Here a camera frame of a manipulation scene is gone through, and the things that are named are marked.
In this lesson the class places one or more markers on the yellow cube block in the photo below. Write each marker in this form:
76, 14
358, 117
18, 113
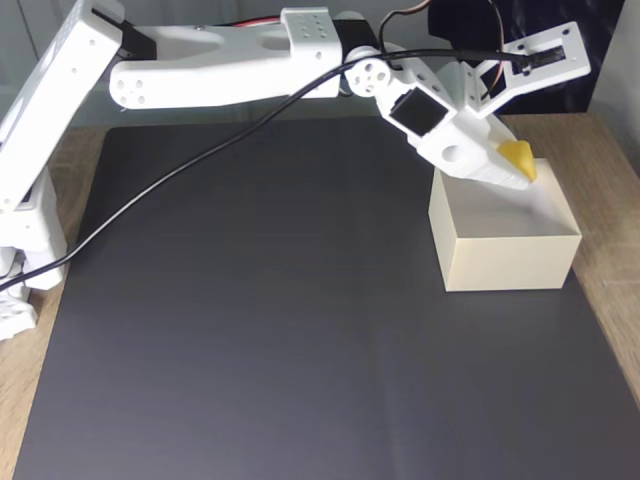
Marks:
520, 157

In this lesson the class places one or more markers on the white open box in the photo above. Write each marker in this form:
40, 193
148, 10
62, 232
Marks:
510, 265

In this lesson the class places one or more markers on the dark hanging cloth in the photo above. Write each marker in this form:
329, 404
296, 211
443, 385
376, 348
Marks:
460, 30

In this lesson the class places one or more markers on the dark grey table mat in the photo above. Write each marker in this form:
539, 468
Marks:
250, 325

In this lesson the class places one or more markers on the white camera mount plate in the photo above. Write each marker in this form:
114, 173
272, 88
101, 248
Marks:
570, 65

